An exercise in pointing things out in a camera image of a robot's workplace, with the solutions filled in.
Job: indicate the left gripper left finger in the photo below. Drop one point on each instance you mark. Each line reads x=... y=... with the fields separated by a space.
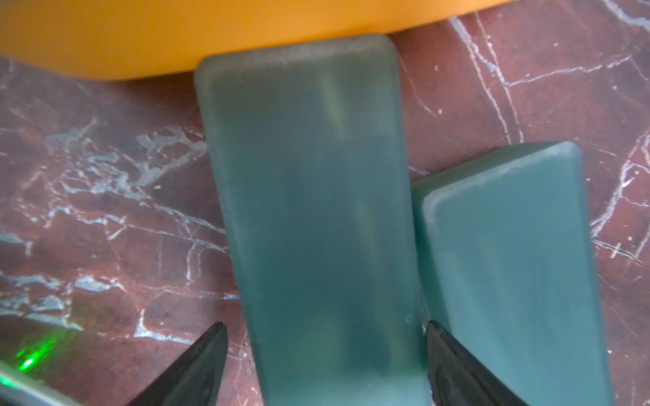
x=195 y=377

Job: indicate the green pencil case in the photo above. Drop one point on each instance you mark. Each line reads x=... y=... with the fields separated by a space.
x=507 y=268
x=309 y=159

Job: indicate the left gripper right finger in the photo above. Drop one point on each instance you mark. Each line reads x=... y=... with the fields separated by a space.
x=458 y=378

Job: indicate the yellow plastic tray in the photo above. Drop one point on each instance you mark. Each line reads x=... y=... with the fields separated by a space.
x=124 y=40

